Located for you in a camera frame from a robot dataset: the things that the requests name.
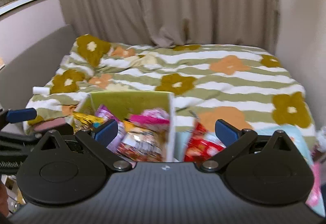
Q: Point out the pink white strawberry snack bag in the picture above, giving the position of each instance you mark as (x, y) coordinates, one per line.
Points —
(155, 119)

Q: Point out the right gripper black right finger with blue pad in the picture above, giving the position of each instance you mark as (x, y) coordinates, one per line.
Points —
(236, 142)

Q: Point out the gold black snack bag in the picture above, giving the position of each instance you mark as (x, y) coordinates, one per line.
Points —
(86, 121)

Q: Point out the white orange chips bag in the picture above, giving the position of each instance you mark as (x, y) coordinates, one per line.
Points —
(142, 144)

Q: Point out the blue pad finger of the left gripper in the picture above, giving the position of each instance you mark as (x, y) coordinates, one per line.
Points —
(17, 116)

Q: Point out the green striped flower blanket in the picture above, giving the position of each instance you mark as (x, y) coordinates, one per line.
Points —
(245, 86)

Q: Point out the green storage box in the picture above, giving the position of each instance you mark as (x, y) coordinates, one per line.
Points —
(123, 103)

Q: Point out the purple snack bag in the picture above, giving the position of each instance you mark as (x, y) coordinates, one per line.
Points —
(111, 133)

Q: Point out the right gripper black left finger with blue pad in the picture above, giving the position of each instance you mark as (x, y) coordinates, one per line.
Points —
(96, 143)

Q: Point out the light blue daisy tablecloth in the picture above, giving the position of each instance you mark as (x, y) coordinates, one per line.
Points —
(294, 133)

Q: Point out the beige curtain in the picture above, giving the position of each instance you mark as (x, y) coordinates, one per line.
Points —
(177, 22)

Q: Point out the grey bed headboard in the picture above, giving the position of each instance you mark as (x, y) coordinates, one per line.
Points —
(34, 67)

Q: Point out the red snack bag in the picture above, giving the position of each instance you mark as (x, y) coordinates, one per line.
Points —
(202, 145)

